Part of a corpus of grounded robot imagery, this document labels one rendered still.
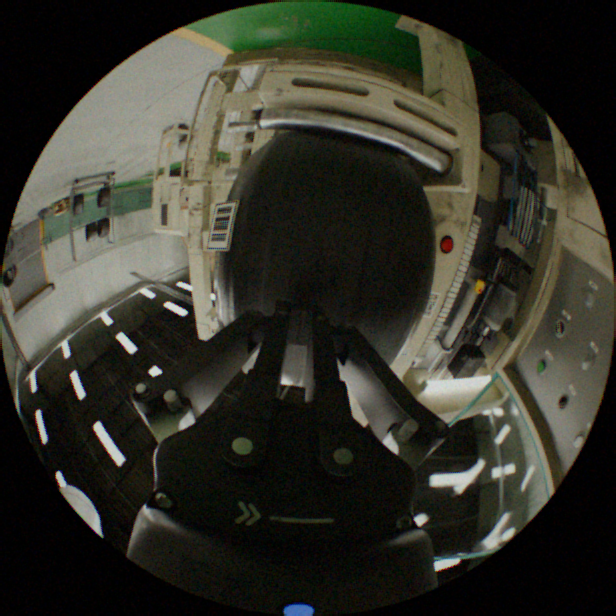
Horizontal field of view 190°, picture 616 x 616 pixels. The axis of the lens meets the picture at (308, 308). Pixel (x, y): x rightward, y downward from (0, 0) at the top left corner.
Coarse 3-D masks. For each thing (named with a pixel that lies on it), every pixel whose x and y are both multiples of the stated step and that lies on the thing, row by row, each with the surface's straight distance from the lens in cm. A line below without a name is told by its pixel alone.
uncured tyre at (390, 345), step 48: (288, 144) 29; (336, 144) 31; (240, 192) 25; (288, 192) 22; (336, 192) 23; (384, 192) 25; (240, 240) 22; (288, 240) 20; (336, 240) 21; (384, 240) 22; (432, 240) 28; (240, 288) 22; (288, 288) 21; (336, 288) 21; (384, 288) 22; (384, 336) 25; (288, 384) 38
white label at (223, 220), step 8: (216, 208) 26; (224, 208) 25; (232, 208) 24; (216, 216) 26; (224, 216) 24; (232, 216) 23; (216, 224) 25; (224, 224) 24; (232, 224) 23; (216, 232) 25; (224, 232) 24; (232, 232) 23; (208, 240) 25; (216, 240) 24; (224, 240) 23; (208, 248) 25; (216, 248) 24; (224, 248) 23
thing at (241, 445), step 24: (288, 312) 14; (264, 336) 11; (264, 360) 9; (264, 384) 7; (240, 408) 6; (264, 408) 6; (240, 432) 6; (264, 432) 6; (240, 456) 5; (264, 456) 5
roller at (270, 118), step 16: (272, 112) 37; (288, 112) 36; (304, 112) 36; (320, 112) 36; (272, 128) 37; (288, 128) 37; (304, 128) 36; (320, 128) 36; (336, 128) 35; (352, 128) 35; (368, 128) 36; (384, 128) 37; (384, 144) 37; (400, 144) 37; (416, 144) 38; (416, 160) 40; (432, 160) 40; (448, 160) 42
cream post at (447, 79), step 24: (432, 48) 85; (456, 48) 93; (432, 72) 75; (456, 72) 76; (432, 96) 68; (456, 96) 66; (432, 192) 50; (456, 192) 52; (456, 216) 52; (456, 240) 52; (456, 264) 54; (432, 288) 52; (408, 360) 65; (360, 408) 80
